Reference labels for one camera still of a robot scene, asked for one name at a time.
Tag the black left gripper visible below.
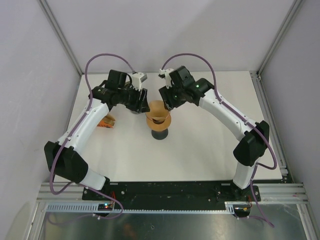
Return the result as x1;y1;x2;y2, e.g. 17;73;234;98
117;84;150;114

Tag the wooden ring dripper holder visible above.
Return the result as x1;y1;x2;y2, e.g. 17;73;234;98
146;114;172;132

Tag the dark glass jar wooden band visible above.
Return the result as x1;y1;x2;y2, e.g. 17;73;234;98
125;80;141;115

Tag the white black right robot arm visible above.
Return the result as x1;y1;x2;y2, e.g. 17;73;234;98
158;66;270;201

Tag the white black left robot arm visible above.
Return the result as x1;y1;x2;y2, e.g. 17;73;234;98
44;70;150;200

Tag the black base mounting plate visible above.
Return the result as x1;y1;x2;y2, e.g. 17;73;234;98
81;179;262;211

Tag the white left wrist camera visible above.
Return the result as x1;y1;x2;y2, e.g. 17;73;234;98
131;72;148;91

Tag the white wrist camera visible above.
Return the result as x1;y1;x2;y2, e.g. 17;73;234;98
131;72;148;91
158;68;174;89

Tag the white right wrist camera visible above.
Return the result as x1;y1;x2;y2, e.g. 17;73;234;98
158;68;174;89

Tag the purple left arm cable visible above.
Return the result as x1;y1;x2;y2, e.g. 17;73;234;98
49;52;137;223

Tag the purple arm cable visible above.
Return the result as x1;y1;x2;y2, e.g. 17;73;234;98
159;52;278;228
49;52;137;223

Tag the aluminium corner post right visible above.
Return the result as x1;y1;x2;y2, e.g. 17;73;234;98
256;0;305;76

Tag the aluminium corner post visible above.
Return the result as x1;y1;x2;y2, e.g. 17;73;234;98
256;0;305;76
37;0;83;77

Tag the grey slotted cable duct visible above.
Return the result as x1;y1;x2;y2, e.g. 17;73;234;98
41;201;251;216

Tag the aluminium corner post left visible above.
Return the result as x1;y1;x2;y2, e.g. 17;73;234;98
37;0;83;77

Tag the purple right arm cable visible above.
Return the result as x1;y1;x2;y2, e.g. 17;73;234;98
159;52;278;228

